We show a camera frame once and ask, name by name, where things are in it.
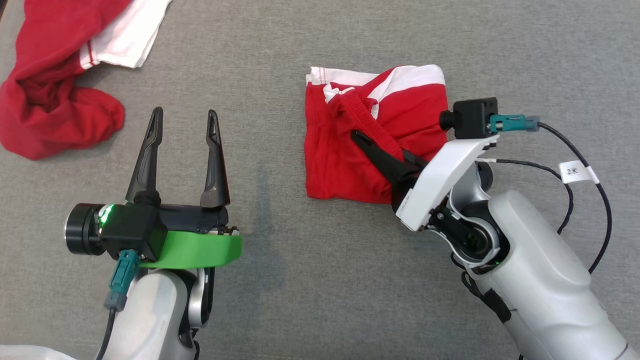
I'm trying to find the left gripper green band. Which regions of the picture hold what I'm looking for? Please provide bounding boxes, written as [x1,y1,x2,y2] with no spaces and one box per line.
[64,106,243,271]

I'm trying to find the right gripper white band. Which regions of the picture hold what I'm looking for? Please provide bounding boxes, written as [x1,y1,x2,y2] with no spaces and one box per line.
[350,130,500,234]

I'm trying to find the red shorts with white panels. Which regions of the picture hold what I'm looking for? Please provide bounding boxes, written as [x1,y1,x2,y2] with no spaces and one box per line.
[304,64,451,205]

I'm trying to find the red shirt with white sleeves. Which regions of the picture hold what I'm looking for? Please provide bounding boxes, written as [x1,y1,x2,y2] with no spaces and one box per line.
[0,0,173,162]

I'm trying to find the right camera cable teal connector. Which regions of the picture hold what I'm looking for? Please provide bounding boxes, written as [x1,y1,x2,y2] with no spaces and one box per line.
[489,114,613,275]

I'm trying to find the camera cable teal connector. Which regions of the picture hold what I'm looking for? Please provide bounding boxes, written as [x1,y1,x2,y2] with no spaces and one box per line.
[95,249,142,360]
[489,114,613,275]

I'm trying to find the left camera cable teal connector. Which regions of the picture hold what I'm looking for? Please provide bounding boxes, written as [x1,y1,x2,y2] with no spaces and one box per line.
[95,249,142,360]

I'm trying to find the thin black right gripper cable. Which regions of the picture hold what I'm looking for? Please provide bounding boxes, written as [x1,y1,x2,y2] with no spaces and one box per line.
[477,157,575,236]

